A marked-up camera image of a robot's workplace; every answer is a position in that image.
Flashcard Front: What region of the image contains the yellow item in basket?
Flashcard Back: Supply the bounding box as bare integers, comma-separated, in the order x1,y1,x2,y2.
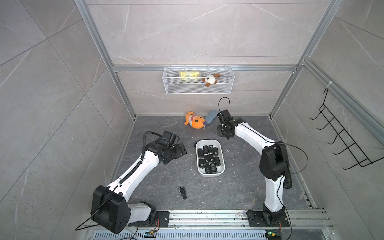
179,71,201,81

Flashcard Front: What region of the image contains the black oval object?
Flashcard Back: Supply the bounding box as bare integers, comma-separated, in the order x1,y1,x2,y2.
283,169,293,189

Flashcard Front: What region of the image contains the black wall hook rack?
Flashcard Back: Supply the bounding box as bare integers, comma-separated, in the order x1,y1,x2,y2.
310,88,384,170

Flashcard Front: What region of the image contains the black VW key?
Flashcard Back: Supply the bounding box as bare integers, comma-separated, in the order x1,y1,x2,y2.
203,146,209,155

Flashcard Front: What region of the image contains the white storage box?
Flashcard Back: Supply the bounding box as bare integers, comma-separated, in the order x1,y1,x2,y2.
194,139,226,177

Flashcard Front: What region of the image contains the black car key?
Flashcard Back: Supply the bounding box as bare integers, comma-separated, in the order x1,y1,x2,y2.
199,159,206,169
197,149,205,159

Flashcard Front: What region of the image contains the brown white plush dog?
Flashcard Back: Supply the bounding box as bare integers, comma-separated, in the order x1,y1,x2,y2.
202,74,221,88

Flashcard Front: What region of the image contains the black key with buttons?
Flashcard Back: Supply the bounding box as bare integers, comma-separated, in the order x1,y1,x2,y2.
210,163,218,174

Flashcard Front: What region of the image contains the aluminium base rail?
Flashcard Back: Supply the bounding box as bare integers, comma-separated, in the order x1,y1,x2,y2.
86,209,339,240

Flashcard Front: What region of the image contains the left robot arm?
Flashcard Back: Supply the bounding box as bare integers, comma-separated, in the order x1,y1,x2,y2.
89,131,187,234

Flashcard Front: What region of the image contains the blue grey pouch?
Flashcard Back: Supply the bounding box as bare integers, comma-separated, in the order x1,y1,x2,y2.
205,110,219,126

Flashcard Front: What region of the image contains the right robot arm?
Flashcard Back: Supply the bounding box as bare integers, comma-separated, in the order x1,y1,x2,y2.
217,109,302,228

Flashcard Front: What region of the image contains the orange plush toy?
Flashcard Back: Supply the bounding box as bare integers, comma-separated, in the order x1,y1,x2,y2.
185,112,207,129

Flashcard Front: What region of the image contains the black silver key front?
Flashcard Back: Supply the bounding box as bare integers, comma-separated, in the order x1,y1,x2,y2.
179,186,188,200

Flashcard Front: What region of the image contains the white wire wall basket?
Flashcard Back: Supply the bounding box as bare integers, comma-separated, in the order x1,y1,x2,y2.
162,66,235,95

